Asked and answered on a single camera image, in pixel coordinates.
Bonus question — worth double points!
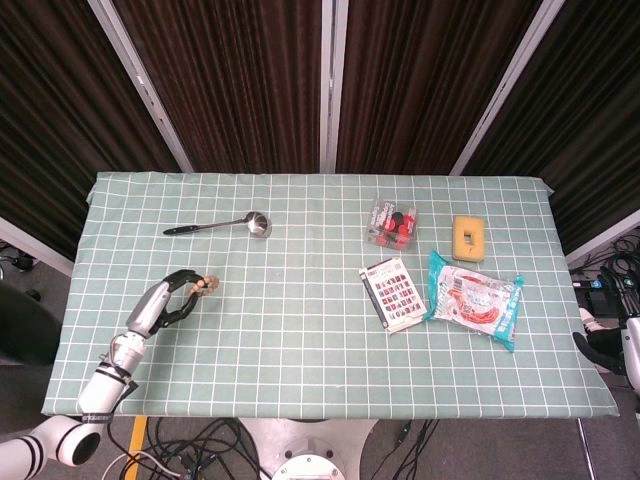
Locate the dark brown ribbed partition panel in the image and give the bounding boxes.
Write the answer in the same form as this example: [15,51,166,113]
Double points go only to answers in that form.
[462,0,640,254]
[336,0,545,176]
[0,0,182,261]
[112,0,324,174]

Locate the steel ladle with black handle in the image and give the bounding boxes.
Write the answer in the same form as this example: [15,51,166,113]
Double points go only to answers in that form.
[162,211,274,239]

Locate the clear box with red capsules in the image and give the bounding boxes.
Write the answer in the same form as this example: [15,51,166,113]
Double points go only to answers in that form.
[364,198,420,251]

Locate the white card box coloured squares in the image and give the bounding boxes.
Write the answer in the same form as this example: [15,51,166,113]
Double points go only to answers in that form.
[358,257,428,335]

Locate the black devices with cables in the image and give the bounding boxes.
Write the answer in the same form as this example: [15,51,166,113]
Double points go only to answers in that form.
[568,233,640,321]

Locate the black chair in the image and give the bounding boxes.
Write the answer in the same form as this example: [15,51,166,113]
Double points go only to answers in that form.
[0,278,64,367]

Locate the white partition frame rail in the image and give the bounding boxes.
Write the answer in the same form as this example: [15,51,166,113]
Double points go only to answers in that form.
[0,215,77,278]
[566,208,640,265]

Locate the teal and red snack bag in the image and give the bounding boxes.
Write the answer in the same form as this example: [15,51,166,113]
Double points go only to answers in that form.
[423,249,526,354]

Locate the white metal table frame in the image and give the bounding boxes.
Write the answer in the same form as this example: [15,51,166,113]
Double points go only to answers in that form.
[576,417,597,480]

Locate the green checked tablecloth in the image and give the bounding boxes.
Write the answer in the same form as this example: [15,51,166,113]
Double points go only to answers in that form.
[42,172,619,420]

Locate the black floor cable tangle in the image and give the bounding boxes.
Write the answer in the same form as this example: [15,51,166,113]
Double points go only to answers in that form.
[393,418,442,480]
[102,417,262,480]

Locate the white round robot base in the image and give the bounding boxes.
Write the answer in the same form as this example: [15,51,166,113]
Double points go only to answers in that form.
[239,417,382,480]

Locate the yellow sponge with hole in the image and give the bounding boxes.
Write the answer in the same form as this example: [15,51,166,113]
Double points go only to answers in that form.
[451,215,487,263]

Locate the white partition frame post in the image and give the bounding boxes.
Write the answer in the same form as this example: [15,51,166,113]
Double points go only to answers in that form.
[319,0,350,174]
[449,0,567,177]
[87,0,195,174]

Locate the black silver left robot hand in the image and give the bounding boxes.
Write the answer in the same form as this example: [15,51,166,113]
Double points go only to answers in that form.
[124,268,211,338]

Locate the wooden bead bracelet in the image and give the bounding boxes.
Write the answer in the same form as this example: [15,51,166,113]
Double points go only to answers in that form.
[187,274,221,298]

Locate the yellow floor tape strip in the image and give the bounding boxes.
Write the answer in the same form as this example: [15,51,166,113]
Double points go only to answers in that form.
[126,416,150,467]

